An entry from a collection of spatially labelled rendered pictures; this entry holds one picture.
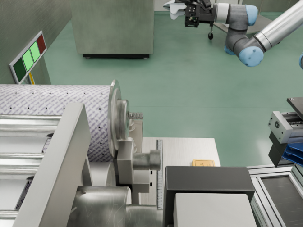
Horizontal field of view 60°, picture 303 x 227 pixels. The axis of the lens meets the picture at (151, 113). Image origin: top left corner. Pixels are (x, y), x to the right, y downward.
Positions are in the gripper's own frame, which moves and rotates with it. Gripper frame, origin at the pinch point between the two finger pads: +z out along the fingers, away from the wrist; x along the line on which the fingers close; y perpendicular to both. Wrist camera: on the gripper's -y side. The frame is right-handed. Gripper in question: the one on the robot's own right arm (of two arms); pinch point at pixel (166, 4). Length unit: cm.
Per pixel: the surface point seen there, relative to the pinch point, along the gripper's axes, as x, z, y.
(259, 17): 257, -99, -186
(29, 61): -21, 37, 40
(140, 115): -43, -6, 58
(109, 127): -52, -3, 63
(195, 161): -6, -19, 62
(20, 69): -25, 35, 45
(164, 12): 318, 52, -227
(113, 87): -50, -2, 56
